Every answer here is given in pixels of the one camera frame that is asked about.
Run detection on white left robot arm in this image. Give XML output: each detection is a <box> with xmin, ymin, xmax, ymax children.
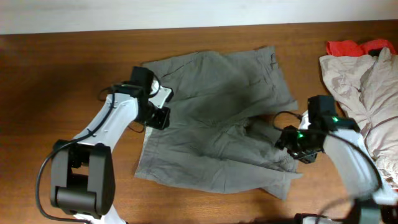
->
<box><xmin>50</xmin><ymin>67</ymin><xmax>174</xmax><ymax>223</ymax></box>

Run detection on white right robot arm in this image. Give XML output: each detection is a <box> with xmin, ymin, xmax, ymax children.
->
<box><xmin>275</xmin><ymin>95</ymin><xmax>397</xmax><ymax>224</ymax></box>

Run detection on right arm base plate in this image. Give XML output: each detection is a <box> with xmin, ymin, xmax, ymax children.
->
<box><xmin>294</xmin><ymin>213</ymin><xmax>343</xmax><ymax>224</ymax></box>

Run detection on grey cotton shorts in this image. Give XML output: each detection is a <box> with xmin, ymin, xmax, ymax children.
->
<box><xmin>135</xmin><ymin>47</ymin><xmax>300</xmax><ymax>200</ymax></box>

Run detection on beige cloth garment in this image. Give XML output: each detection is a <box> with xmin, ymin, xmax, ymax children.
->
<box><xmin>319</xmin><ymin>47</ymin><xmax>397</xmax><ymax>189</ymax></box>

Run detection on red cloth garment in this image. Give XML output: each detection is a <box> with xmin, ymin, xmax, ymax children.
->
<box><xmin>326</xmin><ymin>39</ymin><xmax>397</xmax><ymax>57</ymax></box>

